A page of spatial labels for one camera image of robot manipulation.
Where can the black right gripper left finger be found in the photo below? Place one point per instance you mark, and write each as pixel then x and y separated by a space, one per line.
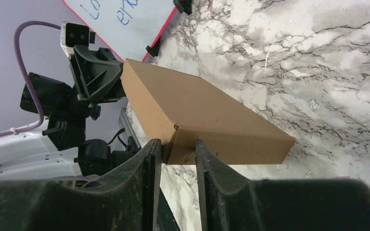
pixel 124 199

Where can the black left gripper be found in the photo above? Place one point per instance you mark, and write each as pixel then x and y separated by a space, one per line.
pixel 97 81

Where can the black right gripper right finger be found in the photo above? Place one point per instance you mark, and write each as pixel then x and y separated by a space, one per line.
pixel 229 201

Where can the brown cardboard box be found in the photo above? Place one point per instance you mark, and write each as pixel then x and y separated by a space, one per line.
pixel 180 109

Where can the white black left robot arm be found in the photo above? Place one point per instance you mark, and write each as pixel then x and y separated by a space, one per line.
pixel 19 145

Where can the pink framed whiteboard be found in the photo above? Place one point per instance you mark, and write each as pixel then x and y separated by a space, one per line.
pixel 127 27

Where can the black whiteboard clip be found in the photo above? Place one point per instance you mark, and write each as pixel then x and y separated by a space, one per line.
pixel 154 49
pixel 183 6

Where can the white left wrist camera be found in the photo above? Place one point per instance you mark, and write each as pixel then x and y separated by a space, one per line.
pixel 73 34

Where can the aluminium frame rail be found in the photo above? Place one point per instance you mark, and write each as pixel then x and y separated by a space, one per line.
pixel 128 136

